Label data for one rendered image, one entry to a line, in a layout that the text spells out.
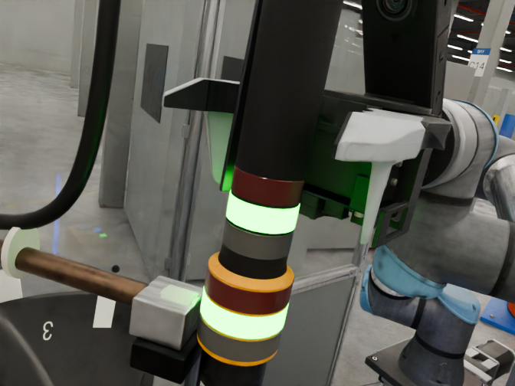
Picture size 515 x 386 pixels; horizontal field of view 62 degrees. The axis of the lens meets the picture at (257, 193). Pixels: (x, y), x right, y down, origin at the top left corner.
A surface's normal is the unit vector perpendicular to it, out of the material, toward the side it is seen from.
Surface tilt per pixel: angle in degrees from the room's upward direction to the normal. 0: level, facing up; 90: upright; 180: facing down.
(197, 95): 90
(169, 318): 90
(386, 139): 44
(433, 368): 72
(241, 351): 90
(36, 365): 54
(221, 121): 94
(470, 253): 78
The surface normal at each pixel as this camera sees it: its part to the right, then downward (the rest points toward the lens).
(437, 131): 0.74, 0.31
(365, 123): 0.48, -0.48
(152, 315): -0.25, 0.22
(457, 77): 0.40, 0.32
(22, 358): -0.02, -0.35
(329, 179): -0.63, 0.11
